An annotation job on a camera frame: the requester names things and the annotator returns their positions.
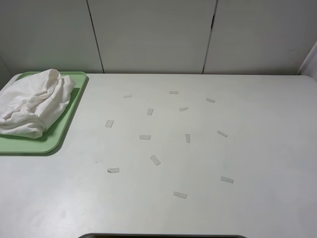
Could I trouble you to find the clear tape piece front right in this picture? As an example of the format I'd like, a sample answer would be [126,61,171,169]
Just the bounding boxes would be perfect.
[220,176,234,183]

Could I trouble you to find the white short sleeve t-shirt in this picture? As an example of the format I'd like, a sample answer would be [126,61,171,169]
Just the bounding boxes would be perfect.
[0,69,76,139]

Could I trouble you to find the clear tape piece right middle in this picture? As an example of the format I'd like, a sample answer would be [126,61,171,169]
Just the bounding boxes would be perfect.
[217,130,228,138]

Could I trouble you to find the clear tape piece front middle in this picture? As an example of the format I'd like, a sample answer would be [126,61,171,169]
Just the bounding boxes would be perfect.
[173,191,187,199]

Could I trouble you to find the clear tape piece centre right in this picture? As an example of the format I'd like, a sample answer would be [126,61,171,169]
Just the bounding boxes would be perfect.
[185,134,191,143]

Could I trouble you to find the clear tape piece under shirt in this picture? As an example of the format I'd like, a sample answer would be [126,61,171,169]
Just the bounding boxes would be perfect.
[179,107,188,112]

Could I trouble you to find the clear tape piece centre back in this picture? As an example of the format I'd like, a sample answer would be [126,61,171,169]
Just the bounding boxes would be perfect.
[147,109,154,116]

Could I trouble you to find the clear tape piece left middle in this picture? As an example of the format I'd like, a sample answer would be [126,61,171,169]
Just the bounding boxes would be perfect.
[105,120,114,128]

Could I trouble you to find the green plastic tray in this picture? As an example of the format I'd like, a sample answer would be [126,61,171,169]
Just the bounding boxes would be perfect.
[0,71,88,156]

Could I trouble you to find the clear tape piece centre front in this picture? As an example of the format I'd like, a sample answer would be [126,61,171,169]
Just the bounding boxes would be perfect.
[150,155,161,166]

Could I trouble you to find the clear tape piece centre left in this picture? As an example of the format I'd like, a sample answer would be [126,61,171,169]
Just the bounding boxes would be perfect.
[140,135,151,140]

